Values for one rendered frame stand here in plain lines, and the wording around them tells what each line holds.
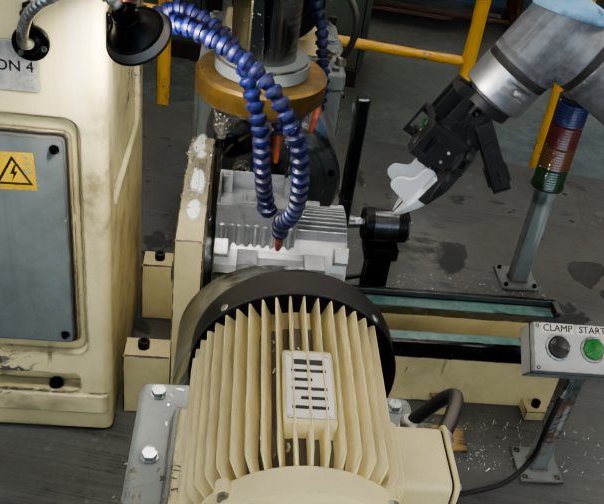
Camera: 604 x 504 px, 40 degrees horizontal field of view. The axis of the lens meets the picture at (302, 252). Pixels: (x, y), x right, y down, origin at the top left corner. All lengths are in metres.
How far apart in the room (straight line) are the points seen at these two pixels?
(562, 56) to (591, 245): 0.95
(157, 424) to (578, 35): 0.67
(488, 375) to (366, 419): 0.83
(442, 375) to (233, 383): 0.82
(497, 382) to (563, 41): 0.61
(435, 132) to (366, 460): 0.61
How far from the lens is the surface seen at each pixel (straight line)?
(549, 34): 1.08
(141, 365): 1.28
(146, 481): 0.79
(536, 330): 1.19
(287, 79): 1.09
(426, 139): 1.12
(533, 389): 1.46
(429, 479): 0.63
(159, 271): 1.45
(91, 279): 1.13
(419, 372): 1.39
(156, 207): 1.82
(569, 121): 1.58
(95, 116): 1.00
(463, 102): 1.11
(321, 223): 1.25
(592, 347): 1.21
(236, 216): 1.20
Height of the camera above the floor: 1.78
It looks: 35 degrees down
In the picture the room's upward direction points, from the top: 8 degrees clockwise
